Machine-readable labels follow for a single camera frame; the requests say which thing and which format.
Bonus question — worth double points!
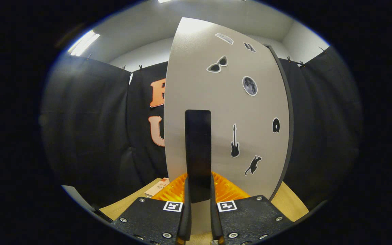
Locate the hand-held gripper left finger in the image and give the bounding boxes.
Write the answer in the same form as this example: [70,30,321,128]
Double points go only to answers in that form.
[110,172,192,245]

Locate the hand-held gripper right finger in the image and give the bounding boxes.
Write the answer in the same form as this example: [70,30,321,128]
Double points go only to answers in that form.
[210,171,294,245]

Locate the black door handle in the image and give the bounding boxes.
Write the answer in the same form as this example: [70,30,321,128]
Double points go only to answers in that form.
[185,110,212,203]

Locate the beige shoe cabinet door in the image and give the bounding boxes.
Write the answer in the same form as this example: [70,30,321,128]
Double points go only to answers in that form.
[164,17,290,235]

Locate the beige book red print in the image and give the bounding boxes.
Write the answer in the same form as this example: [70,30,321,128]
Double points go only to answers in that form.
[144,178,170,197]

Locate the black backdrop cloth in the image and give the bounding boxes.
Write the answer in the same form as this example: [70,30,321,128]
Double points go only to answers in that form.
[39,46,363,210]

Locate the narrow ceiling light panel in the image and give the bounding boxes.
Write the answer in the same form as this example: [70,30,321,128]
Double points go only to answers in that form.
[67,30,100,57]

